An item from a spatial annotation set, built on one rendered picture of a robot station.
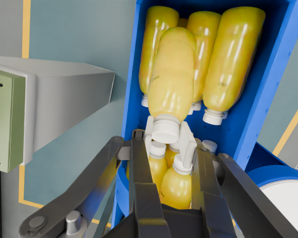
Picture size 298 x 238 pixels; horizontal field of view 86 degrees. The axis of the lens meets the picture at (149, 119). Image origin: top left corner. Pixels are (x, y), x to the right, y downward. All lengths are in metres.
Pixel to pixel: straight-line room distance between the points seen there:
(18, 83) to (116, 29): 1.09
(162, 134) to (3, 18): 1.90
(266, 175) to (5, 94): 0.80
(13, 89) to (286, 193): 0.84
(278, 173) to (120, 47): 1.32
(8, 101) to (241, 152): 0.57
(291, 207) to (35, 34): 1.94
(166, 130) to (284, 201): 0.54
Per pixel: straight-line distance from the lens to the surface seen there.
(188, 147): 0.16
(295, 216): 0.74
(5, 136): 0.62
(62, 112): 0.83
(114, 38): 1.52
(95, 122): 1.66
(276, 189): 0.64
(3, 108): 0.60
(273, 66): 0.28
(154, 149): 0.36
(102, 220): 1.60
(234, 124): 0.45
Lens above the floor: 1.45
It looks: 72 degrees down
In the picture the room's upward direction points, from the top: 167 degrees counter-clockwise
